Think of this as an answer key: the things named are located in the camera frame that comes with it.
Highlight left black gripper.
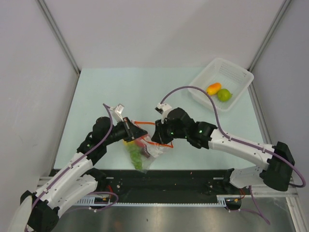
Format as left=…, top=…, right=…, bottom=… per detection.
left=103, top=117, right=147, bottom=145

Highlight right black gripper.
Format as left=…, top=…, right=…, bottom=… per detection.
left=152, top=116, right=188, bottom=145

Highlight clear zip top bag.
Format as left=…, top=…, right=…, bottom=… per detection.
left=123, top=134, right=174, bottom=173

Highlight green fake grapes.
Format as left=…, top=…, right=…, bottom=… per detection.
left=127, top=144, right=142, bottom=171

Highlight brown fake fig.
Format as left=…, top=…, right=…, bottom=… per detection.
left=141, top=147, right=151, bottom=159

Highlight orange fake mango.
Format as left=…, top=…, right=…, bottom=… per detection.
left=206, top=83, right=222, bottom=96

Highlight green fake pear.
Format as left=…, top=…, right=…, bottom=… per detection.
left=217, top=88, right=232, bottom=102

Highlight red fake apple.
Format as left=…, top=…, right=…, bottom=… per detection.
left=134, top=139, right=147, bottom=149

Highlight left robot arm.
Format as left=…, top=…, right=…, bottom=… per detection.
left=8, top=117, right=147, bottom=232

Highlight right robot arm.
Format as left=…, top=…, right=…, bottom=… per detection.
left=151, top=104, right=294, bottom=194

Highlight white plastic basket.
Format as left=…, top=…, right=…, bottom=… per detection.
left=190, top=58, right=254, bottom=112

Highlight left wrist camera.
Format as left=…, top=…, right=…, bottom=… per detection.
left=110, top=104, right=124, bottom=122

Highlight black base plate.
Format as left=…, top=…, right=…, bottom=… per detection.
left=98, top=170, right=250, bottom=205

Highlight white cable duct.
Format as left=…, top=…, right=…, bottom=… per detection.
left=74, top=195, right=242, bottom=207

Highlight right aluminium frame post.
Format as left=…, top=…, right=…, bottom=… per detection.
left=248, top=0, right=293, bottom=71

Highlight aluminium frame post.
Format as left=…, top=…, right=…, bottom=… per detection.
left=35, top=0, right=81, bottom=77
left=248, top=0, right=293, bottom=71

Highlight aluminium rail right side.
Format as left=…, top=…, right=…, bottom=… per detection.
left=248, top=84, right=279, bottom=171

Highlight left aluminium frame post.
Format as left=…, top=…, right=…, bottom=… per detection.
left=35, top=0, right=81, bottom=77

